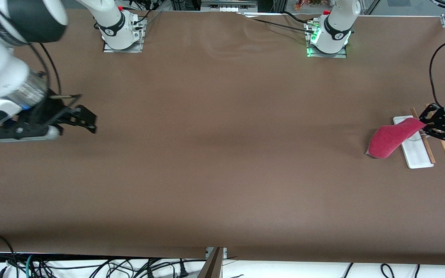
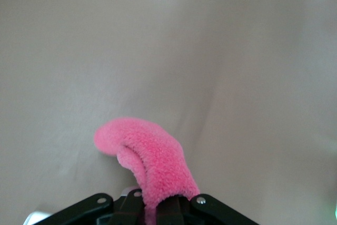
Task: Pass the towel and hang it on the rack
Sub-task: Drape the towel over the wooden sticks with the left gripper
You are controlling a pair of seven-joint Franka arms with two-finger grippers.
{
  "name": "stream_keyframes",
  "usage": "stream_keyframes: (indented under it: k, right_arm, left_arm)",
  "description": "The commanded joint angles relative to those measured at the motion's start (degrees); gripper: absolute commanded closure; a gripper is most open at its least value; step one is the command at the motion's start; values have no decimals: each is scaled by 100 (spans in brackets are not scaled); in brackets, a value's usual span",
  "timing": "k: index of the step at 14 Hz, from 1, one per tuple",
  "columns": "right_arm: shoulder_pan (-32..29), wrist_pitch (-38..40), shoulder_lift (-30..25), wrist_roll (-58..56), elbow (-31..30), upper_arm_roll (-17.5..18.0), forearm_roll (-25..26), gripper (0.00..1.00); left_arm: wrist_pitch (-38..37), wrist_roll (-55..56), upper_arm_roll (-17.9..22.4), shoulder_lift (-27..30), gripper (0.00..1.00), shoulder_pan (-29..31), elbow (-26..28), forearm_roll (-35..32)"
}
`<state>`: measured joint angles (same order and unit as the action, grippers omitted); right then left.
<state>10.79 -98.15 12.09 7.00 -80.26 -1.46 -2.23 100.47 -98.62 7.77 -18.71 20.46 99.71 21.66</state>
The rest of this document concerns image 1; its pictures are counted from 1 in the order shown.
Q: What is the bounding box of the pink microfibre towel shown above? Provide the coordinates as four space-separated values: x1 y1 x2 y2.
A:
365 117 427 159

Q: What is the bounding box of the orange colourful background object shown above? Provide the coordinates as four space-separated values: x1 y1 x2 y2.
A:
294 0 325 11

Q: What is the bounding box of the grey power strip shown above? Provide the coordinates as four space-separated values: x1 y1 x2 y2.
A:
200 0 258 13

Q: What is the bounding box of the table support beam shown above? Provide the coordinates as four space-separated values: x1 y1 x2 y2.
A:
196 247 228 278

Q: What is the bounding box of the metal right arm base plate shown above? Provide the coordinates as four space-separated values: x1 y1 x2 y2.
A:
102 17 148 54

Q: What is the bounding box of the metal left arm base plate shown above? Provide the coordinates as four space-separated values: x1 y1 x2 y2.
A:
307 23 348 58

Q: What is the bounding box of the thick black table cable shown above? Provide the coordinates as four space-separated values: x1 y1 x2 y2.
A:
282 11 313 24

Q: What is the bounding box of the thin black table cable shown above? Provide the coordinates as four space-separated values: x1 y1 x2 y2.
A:
250 18 318 32

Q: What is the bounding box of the black plug cable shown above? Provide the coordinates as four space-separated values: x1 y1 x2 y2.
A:
176 259 190 278

